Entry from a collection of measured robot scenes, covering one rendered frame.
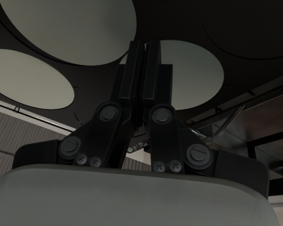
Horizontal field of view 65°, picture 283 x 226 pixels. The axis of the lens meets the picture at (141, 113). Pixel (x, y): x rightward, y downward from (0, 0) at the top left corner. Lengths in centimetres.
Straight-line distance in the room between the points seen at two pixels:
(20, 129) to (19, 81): 217
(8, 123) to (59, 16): 228
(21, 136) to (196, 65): 228
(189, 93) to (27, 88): 18
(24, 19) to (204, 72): 15
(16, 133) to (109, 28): 227
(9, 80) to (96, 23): 14
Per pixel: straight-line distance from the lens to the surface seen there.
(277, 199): 37
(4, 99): 33
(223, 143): 33
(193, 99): 24
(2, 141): 239
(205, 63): 20
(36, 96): 29
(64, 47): 21
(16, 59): 25
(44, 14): 19
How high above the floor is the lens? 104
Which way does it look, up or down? 31 degrees down
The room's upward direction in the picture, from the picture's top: 172 degrees counter-clockwise
